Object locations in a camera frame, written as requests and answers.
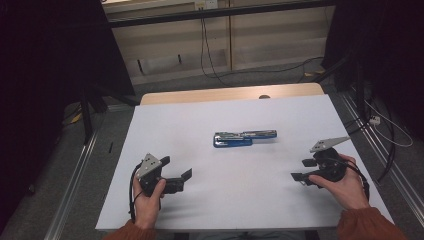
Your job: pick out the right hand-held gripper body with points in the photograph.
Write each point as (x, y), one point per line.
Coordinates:
(328, 165)

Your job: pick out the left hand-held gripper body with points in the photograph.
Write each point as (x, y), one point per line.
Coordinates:
(150, 175)

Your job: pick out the blue stapler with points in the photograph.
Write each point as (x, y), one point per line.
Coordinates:
(233, 140)

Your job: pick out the person's right hand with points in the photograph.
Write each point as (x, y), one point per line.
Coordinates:
(350, 190)

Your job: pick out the person's left hand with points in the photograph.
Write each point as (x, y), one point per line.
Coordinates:
(146, 208)

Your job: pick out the white table cover sheet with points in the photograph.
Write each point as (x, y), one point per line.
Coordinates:
(233, 193)

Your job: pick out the white plug adapter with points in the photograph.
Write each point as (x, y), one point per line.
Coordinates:
(375, 120)

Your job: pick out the wooden table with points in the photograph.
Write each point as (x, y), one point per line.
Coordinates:
(216, 95)

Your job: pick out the black metal stand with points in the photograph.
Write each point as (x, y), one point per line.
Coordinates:
(87, 113)

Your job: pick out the black curtain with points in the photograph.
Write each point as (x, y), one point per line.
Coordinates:
(50, 66)
(383, 50)

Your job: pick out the beige wooden cabinet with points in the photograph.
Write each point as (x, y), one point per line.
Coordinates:
(266, 40)

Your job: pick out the aluminium floor rail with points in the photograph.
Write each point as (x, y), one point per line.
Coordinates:
(383, 153)
(70, 186)

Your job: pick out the white wall outlet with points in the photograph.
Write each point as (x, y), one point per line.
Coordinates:
(206, 4)

